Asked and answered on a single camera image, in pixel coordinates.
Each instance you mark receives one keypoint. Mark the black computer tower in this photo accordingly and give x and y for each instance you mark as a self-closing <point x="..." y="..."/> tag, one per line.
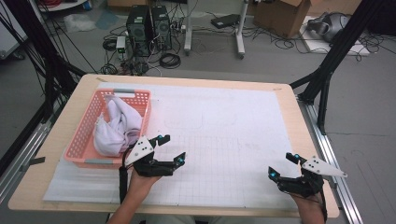
<point x="138" y="31"/>
<point x="162" y="28"/>

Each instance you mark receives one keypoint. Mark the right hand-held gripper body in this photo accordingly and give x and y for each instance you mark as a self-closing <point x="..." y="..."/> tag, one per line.
<point x="305" y="185"/>

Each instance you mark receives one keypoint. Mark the aluminium rail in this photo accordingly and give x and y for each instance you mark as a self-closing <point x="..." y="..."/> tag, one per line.
<point x="28" y="146"/>
<point x="330" y="155"/>

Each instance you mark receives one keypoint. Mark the person's left hand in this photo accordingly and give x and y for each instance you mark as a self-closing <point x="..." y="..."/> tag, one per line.
<point x="138" y="186"/>

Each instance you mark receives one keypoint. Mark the black flat device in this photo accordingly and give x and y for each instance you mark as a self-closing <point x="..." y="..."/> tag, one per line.
<point x="224" y="21"/>

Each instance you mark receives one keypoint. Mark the white cabinet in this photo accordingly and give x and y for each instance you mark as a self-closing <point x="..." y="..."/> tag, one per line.
<point x="9" y="37"/>

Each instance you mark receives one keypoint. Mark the pink plastic basket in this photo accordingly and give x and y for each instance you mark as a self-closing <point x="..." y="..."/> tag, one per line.
<point x="87" y="124"/>

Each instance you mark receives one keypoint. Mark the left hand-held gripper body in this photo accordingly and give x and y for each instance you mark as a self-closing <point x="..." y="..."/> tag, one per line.
<point x="146" y="168"/>

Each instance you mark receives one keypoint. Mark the white flat board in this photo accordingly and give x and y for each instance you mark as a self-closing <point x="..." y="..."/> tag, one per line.
<point x="314" y="46"/>

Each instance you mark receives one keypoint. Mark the large cardboard box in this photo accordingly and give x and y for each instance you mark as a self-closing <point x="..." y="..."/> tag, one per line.
<point x="280" y="18"/>

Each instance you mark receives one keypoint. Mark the person's right hand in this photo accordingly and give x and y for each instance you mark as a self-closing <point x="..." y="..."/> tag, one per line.
<point x="311" y="205"/>

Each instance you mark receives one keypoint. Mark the white metal stand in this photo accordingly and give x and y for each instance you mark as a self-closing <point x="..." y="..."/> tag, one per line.
<point x="187" y="31"/>

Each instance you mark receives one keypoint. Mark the white cat-print pillowcase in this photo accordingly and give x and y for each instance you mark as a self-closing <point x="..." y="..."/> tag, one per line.
<point x="115" y="133"/>

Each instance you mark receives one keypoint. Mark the white grid mat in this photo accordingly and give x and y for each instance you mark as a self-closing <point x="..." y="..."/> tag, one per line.
<point x="218" y="124"/>

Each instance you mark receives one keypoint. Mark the white round table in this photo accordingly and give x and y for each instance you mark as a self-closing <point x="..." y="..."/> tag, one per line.
<point x="62" y="6"/>

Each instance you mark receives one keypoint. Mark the white plastic bag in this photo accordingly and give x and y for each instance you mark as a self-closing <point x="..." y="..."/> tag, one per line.
<point x="77" y="23"/>

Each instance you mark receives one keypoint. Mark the grey headset device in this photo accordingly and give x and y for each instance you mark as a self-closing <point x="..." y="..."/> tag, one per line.
<point x="333" y="25"/>

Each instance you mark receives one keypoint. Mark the grey metal bracket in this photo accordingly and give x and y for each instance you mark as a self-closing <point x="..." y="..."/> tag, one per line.
<point x="32" y="161"/>

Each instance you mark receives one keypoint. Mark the small white box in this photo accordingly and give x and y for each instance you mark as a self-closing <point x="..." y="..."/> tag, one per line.
<point x="120" y="43"/>

